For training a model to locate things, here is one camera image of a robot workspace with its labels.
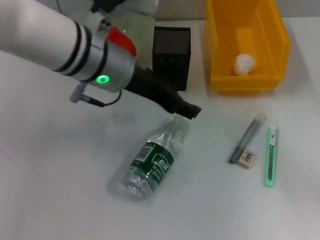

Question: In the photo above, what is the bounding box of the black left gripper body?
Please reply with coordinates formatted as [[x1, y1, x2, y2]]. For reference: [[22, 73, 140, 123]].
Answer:
[[124, 66, 186, 115]]

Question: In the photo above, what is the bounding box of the red-orange fruit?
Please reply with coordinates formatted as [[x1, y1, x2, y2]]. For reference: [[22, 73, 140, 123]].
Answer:
[[107, 26, 138, 56]]

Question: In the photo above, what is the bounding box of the grey pen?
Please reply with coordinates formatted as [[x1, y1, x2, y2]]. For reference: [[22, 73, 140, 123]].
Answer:
[[229, 112, 268, 165]]

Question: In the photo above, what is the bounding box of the clear green-label water bottle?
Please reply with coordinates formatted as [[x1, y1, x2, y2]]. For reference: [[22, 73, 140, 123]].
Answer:
[[107, 114, 190, 201]]

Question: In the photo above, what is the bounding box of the white paper ball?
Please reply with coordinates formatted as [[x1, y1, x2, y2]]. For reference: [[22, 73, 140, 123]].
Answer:
[[232, 53, 258, 76]]

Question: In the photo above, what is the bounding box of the green utility knife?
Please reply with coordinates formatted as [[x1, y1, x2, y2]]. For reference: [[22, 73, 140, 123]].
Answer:
[[264, 124, 280, 188]]

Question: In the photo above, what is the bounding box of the black mesh pen holder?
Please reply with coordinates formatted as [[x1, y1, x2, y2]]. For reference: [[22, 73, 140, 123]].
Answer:
[[151, 25, 193, 92]]

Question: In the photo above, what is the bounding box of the pale green glass fruit plate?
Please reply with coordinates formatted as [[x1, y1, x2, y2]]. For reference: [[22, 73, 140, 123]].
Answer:
[[109, 4, 156, 70]]

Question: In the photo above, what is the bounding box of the beige eraser with barcode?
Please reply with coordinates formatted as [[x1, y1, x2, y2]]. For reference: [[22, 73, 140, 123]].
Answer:
[[237, 148, 258, 171]]

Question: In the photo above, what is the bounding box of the yellow plastic bin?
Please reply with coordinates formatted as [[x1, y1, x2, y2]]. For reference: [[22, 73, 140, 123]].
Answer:
[[204, 0, 292, 96]]

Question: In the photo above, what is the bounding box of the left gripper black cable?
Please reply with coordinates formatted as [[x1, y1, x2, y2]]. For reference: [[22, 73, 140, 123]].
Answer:
[[69, 83, 123, 108]]

